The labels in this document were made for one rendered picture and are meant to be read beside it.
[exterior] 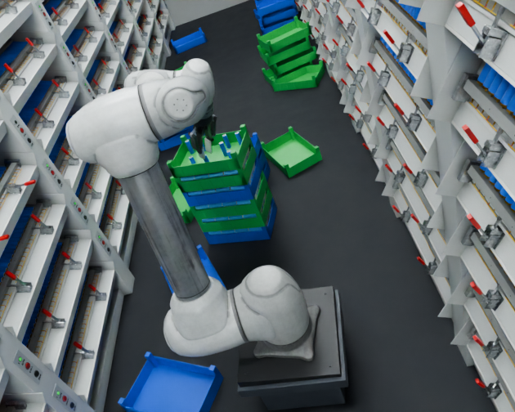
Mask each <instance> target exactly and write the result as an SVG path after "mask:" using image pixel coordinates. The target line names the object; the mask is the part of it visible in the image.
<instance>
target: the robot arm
mask: <svg viewBox="0 0 515 412"><path fill-rule="evenodd" d="M214 93H215V84H214V78H213V72H212V70H211V67H210V65H209V64H208V62H206V61H205V60H202V59H191V60H189V61H188V62H187V63H186V64H185V65H184V67H183V69H182V70H178V71H169V70H162V69H145V70H139V71H137V72H134V73H131V74H129V75H128V76H127V78H126V79H125V82H124V88H122V89H119V90H117V91H114V92H111V93H108V94H106V95H104V96H100V97H98V98H96V99H95V100H93V101H90V102H89V103H87V104H86V105H85V106H84V107H83V108H81V109H80V110H79V111H78V112H77V113H76V114H74V115H73V117H72V118H71V119H70V120H69V121H68V123H67V124H66V128H65V132H66V137H67V141H68V143H69V146H70V148H71V150H72V151H73V152H74V154H75V155H76V156H78V157H79V158H80V159H81V160H82V161H85V162H87V163H99V164H100V165H101V166H102V167H103V168H104V169H105V170H106V171H107V172H108V173H109V174H110V175H111V176H113V177H115V178H118V179H119V182H120V184H121V186H122V188H123V190H124V192H125V194H126V196H127V198H128V201H129V203H130V204H131V206H132V209H133V211H134V213H135V214H136V216H137V219H138V221H139V222H140V224H141V227H142V229H143V231H144V232H145V233H146V236H147V238H148V240H149V241H150V244H151V246H152V248H153V250H154V253H155V255H156V257H157V258H158V260H159V263H160V265H161V267H162V268H163V271H164V273H165V275H166V276H167V278H168V281H169V283H170V285H171V286H172V289H173V291H174V293H173V295H172V298H171V301H170V307H171V309H170V310H169V311H168V313H167V315H166V316H165V319H164V322H163V333H164V337H165V339H166V342H167V344H168V346H169V347H170V349H171V350H172V351H173V352H176V353H177V354H178V355H180V356H190V357H198V356H208V355H212V354H215V353H219V352H223V351H226V350H229V349H231V348H234V347H238V346H239V345H241V344H244V343H247V342H251V341H257V345H256V347H255V348H254V350H253V354H254V355H255V356H256V357H257V358H263V357H281V358H295V359H302V360H305V361H312V360H313V359H314V357H315V354H314V349H313V347H314V341H315V334H316V322H317V318H318V316H319V314H320V308H319V307H318V306H317V305H311V306H307V305H306V301H305V298H304V297H303V294H302V291H301V289H300V288H299V286H298V284H297V282H296V281H295V280H294V279H293V277H292V276H291V275H290V274H289V273H287V272H286V271H284V270H283V269H281V268H279V267H277V266H272V265H266V266H260V267H258V268H256V269H254V270H252V271H251V272H249V273H248V274H247V275H246V276H245V278H244V279H243V281H242V283H241V284H239V285H238V286H237V287H235V288H234V289H230V290H226V288H225V287H224V286H223V285H222V284H221V282H220V281H219V280H217V279H215V278H213V277H211V276H208V274H207V272H206V270H205V268H204V265H203V263H202V261H201V259H200V257H199V254H198V252H197V250H196V247H195V245H194V243H193V240H192V238H191V237H190V233H189V231H188V230H187V227H186V224H185V223H184V220H183V218H182V216H181V213H180V211H179V209H178V206H177V204H176V202H175V199H174V198H173V196H172V192H171V191H170V189H169V187H168V183H167V182H166V179H165V177H164V175H163V172H162V170H161V168H160V166H159V163H158V159H159V145H158V141H161V140H163V139H165V138H167V137H170V136H172V135H174V134H176V133H178V132H180V131H182V130H183V129H185V128H187V127H189V126H192V125H194V126H193V131H192V132H188V135H189V136H190V140H191V144H192V148H194V149H195V150H197V152H198V153H199V157H200V158H202V159H205V153H204V147H203V136H204V134H205V136H206V137H207V138H204V143H205V150H206V151H207V152H209V153H210V154H211V153H212V141H214V139H213V137H215V136H216V120H217V116H215V115H214V114H213V111H214V108H213V97H214Z"/></svg>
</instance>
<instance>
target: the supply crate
mask: <svg viewBox="0 0 515 412"><path fill-rule="evenodd" d="M240 129H241V130H239V131H233V132H224V133H219V134H216V136H215V137H213V139H214V141H212V153H211V154H210V153H209V152H207V151H205V152H204V153H205V154H206V155H207V157H208V160H209V162H204V160H203V159H202V158H200V157H199V153H198V152H197V150H195V149H194V148H193V150H194V154H191V153H190V151H189V149H188V147H187V145H186V143H185V141H186V140H189V142H190V144H191V140H190V139H187V138H186V135H181V136H180V139H181V142H182V144H181V146H180V148H179V150H178V152H177V154H176V155H175V157H174V159H173V160H168V161H167V165H168V167H169V169H170V171H171V173H172V175H173V177H174V178H179V177H190V176H196V175H202V174H208V173H215V172H225V171H231V170H237V169H241V168H242V166H243V163H244V159H245V156H246V154H247V151H248V148H249V144H250V141H251V138H250V136H249V132H248V130H247V128H246V126H245V124H242V125H240ZM236 132H239V133H240V136H241V138H242V143H241V145H240V144H239V142H238V141H237V138H236V136H235V133H236ZM223 134H226V135H227V137H228V140H229V142H230V144H231V148H230V149H227V147H226V143H225V142H224V139H223V137H222V135H223ZM221 141H223V143H224V146H225V147H226V151H228V150H231V158H232V159H229V157H228V155H227V156H224V154H223V153H222V149H221V147H220V146H219V142H221ZM191 146H192V145H191ZM190 156H193V157H194V159H195V162H196V163H194V164H191V162H190V160H189V157H190Z"/></svg>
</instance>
